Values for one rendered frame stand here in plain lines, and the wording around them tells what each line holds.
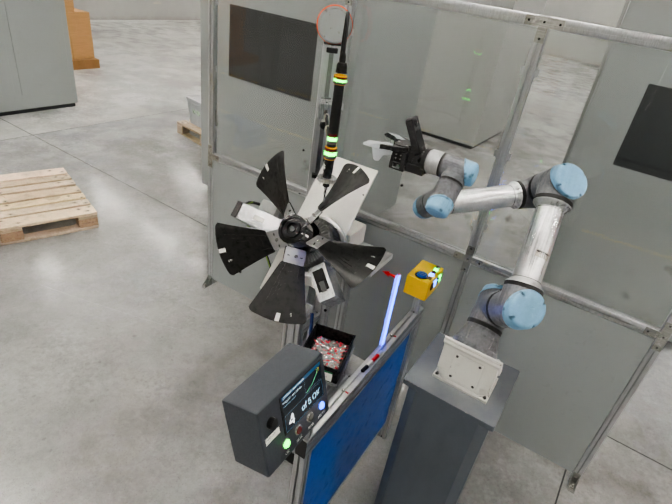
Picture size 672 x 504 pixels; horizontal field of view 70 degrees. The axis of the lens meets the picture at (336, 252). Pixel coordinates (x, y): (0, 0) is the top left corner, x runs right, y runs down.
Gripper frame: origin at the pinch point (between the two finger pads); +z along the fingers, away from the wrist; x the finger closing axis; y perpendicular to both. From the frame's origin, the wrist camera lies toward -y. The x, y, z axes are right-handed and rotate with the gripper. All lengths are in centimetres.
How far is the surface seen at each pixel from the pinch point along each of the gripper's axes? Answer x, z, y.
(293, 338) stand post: 9, 28, 109
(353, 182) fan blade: 12.9, 11.4, 23.9
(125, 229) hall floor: 78, 247, 165
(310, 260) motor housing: 3, 20, 59
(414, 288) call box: 21, -20, 63
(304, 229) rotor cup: -4.6, 19.8, 41.1
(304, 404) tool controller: -67, -26, 48
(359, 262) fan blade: -2.3, -4.2, 46.2
